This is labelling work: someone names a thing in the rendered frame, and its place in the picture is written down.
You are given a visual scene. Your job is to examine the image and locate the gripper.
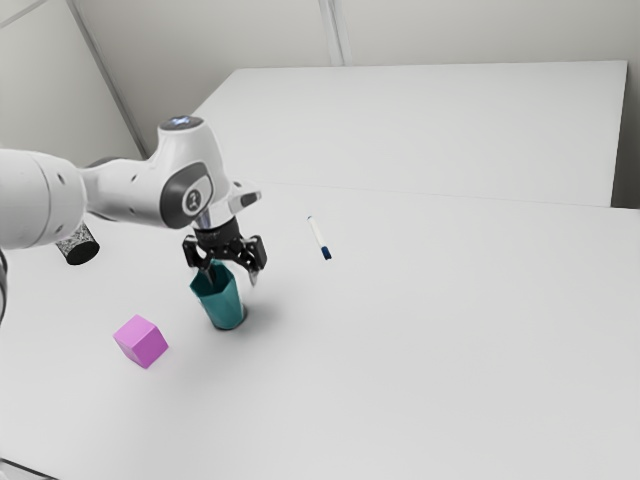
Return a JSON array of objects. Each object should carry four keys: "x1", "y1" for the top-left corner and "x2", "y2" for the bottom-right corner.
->
[{"x1": 181, "y1": 225, "x2": 268, "y2": 293}]

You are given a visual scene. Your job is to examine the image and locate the teal faceted mug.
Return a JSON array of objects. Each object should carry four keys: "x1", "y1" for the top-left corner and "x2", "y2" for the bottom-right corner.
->
[{"x1": 188, "y1": 259, "x2": 247, "y2": 331}]

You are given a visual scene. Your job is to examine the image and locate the white pen with blue cap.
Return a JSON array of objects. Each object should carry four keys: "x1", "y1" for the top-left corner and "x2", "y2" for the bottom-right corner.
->
[{"x1": 306, "y1": 215, "x2": 334, "y2": 262}]

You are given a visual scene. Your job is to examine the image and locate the pink cube block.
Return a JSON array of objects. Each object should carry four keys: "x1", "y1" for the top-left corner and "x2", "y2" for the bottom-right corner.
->
[{"x1": 112, "y1": 314, "x2": 170, "y2": 371}]

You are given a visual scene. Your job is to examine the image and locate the black mesh pen holder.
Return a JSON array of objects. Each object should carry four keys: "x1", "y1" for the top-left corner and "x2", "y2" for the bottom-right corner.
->
[{"x1": 54, "y1": 221, "x2": 101, "y2": 267}]

